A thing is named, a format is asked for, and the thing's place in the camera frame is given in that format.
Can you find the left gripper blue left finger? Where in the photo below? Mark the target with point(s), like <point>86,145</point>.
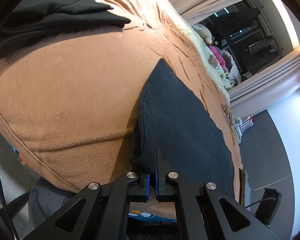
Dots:
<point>130,187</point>

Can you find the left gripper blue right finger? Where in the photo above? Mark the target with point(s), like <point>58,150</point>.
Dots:
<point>172,186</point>

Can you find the black teddy bear t-shirt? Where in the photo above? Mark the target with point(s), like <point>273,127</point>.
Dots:
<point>173,119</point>

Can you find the pink clothing pile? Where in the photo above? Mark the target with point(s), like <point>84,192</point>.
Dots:
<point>219,56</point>

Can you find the salmon orange blanket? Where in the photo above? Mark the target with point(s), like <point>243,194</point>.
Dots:
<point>69,103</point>

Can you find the brown teddy bear toy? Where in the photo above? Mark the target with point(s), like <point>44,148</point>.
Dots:
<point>213,61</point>

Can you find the white plush toy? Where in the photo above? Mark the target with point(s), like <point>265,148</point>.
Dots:
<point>204,33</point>

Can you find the pink curtain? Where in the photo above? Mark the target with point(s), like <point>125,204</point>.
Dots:
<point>259,45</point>

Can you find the cream bed sheet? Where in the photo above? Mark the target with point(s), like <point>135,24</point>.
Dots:
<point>217,74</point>

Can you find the folded black printed garment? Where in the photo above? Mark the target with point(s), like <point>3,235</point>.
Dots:
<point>33,20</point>

